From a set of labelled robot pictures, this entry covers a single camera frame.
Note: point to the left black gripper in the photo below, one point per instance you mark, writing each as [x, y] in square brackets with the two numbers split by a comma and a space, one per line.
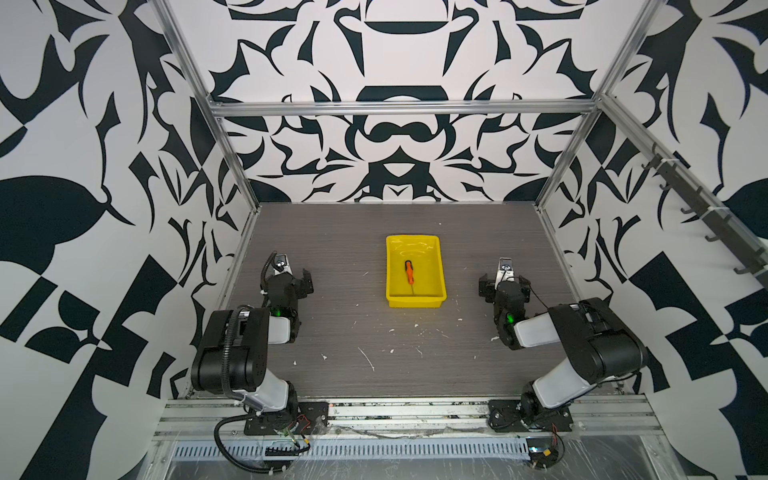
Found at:
[306, 278]

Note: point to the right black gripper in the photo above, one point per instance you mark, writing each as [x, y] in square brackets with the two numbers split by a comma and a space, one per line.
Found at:
[487, 289]

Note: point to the orange handled screwdriver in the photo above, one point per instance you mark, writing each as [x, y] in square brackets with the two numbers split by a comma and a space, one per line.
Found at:
[409, 270]

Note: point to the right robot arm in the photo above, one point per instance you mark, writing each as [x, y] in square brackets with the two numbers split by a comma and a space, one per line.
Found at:
[598, 345]

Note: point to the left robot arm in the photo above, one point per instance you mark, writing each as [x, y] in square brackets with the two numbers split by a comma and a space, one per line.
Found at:
[232, 358]

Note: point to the yellow plastic bin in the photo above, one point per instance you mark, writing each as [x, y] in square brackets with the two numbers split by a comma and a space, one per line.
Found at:
[430, 286]

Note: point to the green circuit board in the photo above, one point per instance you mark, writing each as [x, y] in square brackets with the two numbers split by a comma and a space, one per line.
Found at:
[544, 453]

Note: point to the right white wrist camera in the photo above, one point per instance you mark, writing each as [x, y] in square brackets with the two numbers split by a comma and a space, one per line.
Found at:
[505, 271]

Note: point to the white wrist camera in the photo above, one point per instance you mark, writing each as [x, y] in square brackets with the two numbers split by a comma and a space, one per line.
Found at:
[280, 264]
[505, 271]

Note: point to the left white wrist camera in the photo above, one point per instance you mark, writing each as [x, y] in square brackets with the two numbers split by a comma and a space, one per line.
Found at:
[280, 264]

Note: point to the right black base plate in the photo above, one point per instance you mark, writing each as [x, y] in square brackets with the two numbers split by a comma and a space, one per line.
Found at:
[525, 415]

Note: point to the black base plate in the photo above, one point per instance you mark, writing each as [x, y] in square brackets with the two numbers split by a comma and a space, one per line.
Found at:
[525, 415]
[287, 418]

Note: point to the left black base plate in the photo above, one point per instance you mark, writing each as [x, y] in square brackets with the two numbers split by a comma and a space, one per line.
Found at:
[287, 418]

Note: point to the aluminium front rail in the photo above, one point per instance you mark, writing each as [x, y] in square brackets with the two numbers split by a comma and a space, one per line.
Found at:
[420, 416]

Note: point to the white slotted cable duct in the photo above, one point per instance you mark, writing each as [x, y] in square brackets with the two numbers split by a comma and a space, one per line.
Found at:
[326, 449]

